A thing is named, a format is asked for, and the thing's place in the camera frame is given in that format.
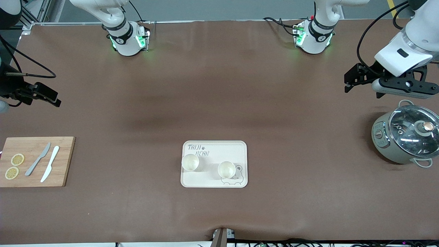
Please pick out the aluminium frame corner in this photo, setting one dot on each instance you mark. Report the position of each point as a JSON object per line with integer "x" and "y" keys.
{"x": 27, "y": 26}

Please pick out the grey plastic knife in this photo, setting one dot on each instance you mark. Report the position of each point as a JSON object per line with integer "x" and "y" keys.
{"x": 37, "y": 159}

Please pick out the glass pot lid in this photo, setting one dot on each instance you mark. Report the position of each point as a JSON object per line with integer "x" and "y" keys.
{"x": 404, "y": 137}

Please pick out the white plastic knife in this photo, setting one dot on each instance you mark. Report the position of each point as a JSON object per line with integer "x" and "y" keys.
{"x": 49, "y": 164}

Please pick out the brown camera mount post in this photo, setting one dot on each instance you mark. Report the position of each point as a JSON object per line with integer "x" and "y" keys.
{"x": 219, "y": 240}

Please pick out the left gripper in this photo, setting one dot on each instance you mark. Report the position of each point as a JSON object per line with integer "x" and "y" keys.
{"x": 370, "y": 72}

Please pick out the grey-green electric cooking pot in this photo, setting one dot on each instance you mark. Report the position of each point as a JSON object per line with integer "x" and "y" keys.
{"x": 380, "y": 144}

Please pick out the wooden cutting board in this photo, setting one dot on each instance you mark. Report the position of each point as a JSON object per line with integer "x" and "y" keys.
{"x": 65, "y": 164}

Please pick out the brown table cover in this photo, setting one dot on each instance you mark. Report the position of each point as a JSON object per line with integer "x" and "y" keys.
{"x": 219, "y": 85}

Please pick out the yellow lemon slice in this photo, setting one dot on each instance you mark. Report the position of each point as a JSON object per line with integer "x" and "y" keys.
{"x": 12, "y": 173}
{"x": 17, "y": 159}

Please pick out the beige bear print tray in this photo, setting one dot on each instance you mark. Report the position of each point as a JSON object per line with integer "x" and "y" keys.
{"x": 212, "y": 180}

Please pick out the white IKEA cup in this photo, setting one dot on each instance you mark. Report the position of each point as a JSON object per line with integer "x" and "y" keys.
{"x": 226, "y": 169}
{"x": 190, "y": 162}

